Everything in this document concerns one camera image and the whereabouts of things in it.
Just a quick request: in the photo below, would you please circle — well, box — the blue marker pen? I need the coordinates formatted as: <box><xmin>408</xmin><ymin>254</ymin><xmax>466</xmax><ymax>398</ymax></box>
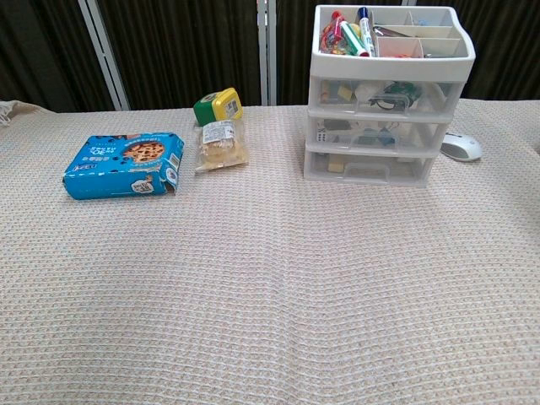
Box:
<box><xmin>357</xmin><ymin>7</ymin><xmax>377</xmax><ymax>58</ymax></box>

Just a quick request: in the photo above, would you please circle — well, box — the grey metal screen post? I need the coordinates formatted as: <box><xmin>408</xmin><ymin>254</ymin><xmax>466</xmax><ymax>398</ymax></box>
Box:
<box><xmin>78</xmin><ymin>0</ymin><xmax>131</xmax><ymax>111</ymax></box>
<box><xmin>257</xmin><ymin>0</ymin><xmax>278</xmax><ymax>106</ymax></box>

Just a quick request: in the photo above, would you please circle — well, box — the green marker pen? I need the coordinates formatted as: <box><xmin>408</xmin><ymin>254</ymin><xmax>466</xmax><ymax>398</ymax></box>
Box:
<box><xmin>339</xmin><ymin>21</ymin><xmax>369</xmax><ymax>57</ymax></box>

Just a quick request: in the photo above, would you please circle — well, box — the white computer mouse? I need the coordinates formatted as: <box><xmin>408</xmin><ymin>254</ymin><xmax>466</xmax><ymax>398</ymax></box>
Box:
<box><xmin>440</xmin><ymin>132</ymin><xmax>483</xmax><ymax>163</ymax></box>

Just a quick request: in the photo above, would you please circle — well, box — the red marker pen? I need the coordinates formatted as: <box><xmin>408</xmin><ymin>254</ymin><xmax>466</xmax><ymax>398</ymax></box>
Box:
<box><xmin>322</xmin><ymin>11</ymin><xmax>343</xmax><ymax>54</ymax></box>

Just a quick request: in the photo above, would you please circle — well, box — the blue cookie box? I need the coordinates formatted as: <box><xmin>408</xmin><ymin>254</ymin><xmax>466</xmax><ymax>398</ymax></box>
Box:
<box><xmin>62</xmin><ymin>132</ymin><xmax>186</xmax><ymax>201</ymax></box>

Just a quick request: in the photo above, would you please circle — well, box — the clear snack packet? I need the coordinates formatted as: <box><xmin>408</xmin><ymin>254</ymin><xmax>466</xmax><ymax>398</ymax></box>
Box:
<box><xmin>194</xmin><ymin>119</ymin><xmax>250</xmax><ymax>173</ymax></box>

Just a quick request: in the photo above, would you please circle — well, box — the beige woven tablecloth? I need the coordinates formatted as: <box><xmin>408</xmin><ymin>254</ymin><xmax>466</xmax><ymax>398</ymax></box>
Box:
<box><xmin>0</xmin><ymin>99</ymin><xmax>540</xmax><ymax>405</ymax></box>

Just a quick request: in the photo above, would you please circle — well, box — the green and yellow tin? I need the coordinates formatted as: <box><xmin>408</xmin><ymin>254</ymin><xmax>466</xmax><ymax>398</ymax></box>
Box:
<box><xmin>192</xmin><ymin>87</ymin><xmax>243</xmax><ymax>127</ymax></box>

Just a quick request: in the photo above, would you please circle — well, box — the white desktop drawer organizer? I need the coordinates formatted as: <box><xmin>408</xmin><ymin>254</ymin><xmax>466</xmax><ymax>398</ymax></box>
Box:
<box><xmin>304</xmin><ymin>4</ymin><xmax>477</xmax><ymax>186</ymax></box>

